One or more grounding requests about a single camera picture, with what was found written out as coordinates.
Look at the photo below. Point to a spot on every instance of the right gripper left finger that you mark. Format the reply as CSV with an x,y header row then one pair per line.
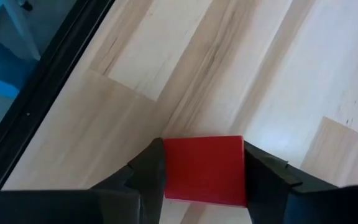
x,y
149,177

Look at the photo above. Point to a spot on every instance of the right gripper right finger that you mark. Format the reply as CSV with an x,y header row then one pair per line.
x,y
266,186

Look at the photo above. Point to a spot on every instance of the small red block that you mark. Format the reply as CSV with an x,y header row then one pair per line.
x,y
204,171

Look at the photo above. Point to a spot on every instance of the black aluminium table frame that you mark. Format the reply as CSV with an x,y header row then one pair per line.
x,y
40,93

